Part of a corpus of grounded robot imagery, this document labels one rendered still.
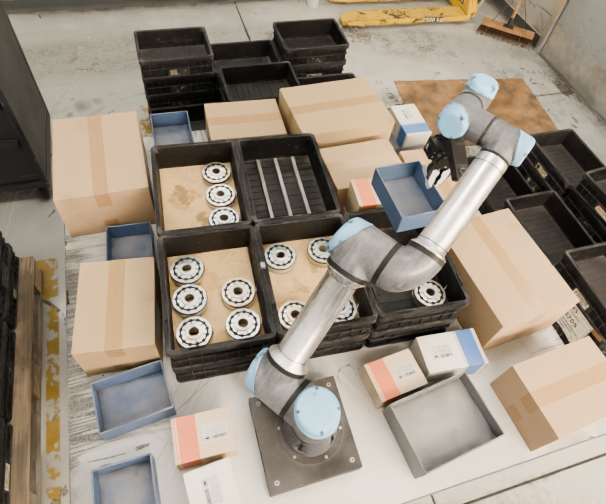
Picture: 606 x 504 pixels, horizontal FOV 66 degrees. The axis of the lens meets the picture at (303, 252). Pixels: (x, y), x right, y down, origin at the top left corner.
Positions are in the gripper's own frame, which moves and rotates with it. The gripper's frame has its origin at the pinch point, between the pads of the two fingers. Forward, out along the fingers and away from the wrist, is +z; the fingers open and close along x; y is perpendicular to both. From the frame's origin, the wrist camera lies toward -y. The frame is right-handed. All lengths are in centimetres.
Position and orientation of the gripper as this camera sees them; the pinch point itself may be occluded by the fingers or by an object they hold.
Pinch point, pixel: (431, 187)
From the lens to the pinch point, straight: 147.4
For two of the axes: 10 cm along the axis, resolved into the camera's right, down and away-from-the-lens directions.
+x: -9.5, 1.1, -3.0
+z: -1.8, 5.9, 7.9
